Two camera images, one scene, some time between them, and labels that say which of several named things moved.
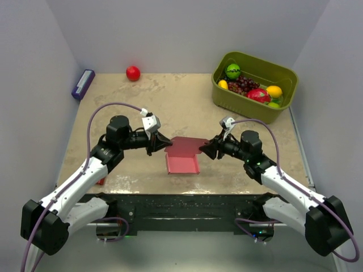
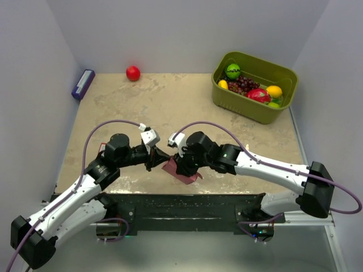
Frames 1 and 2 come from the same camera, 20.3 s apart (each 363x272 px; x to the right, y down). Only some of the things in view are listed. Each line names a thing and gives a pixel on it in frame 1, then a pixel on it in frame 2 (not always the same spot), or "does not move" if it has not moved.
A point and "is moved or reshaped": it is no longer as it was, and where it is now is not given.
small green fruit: x=274 y=105 does not move
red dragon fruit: x=259 y=94 does not move
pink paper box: x=181 y=156 is moved or reshaped
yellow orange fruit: x=274 y=92 does not move
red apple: x=133 y=73 does not move
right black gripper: x=210 y=149 -> x=183 y=167
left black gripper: x=157 y=142 -> x=155 y=157
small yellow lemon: x=223 y=84 does not move
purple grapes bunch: x=242 y=84 does not move
